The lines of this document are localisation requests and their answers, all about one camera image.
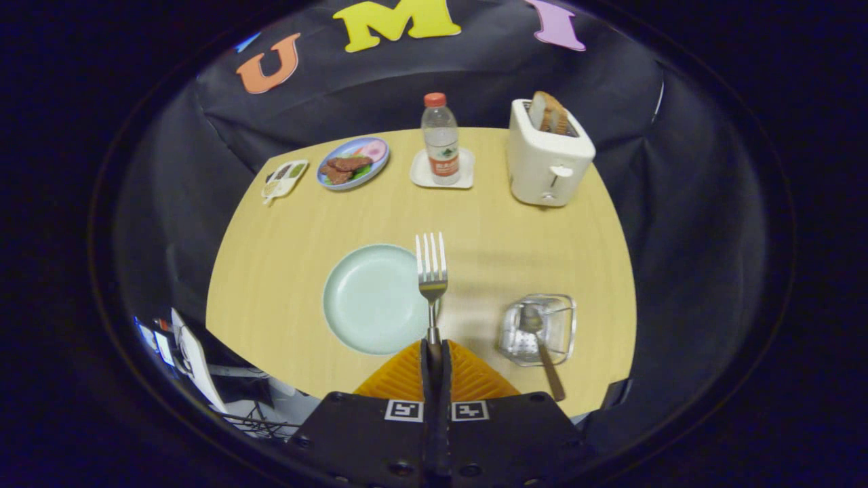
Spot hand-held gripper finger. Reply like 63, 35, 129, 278
436, 338, 599, 488
281, 338, 438, 488

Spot metal spoon wooden handle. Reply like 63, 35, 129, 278
519, 304, 567, 403

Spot metal fork wooden handle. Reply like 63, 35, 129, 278
415, 232, 449, 346

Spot pale green plate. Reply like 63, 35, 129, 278
322, 244, 441, 357

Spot clear plastic container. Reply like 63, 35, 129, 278
498, 293, 578, 368

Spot white square coaster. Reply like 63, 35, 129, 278
410, 148, 475, 190

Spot white flat panel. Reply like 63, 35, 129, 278
170, 308, 228, 414

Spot blue rimmed plate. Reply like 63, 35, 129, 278
317, 136, 391, 192

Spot brown meat pieces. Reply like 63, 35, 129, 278
321, 156, 374, 185

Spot white toaster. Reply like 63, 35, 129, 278
507, 98, 597, 208

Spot white divided sauce dish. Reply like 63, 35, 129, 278
261, 159, 310, 206

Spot clear water bottle red cap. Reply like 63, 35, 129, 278
420, 92, 461, 186

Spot toasted bread slice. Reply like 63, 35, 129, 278
542, 95, 569, 135
528, 91, 551, 131

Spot black backdrop cloth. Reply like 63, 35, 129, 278
112, 0, 767, 455

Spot black cables bundle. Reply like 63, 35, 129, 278
231, 407, 302, 438

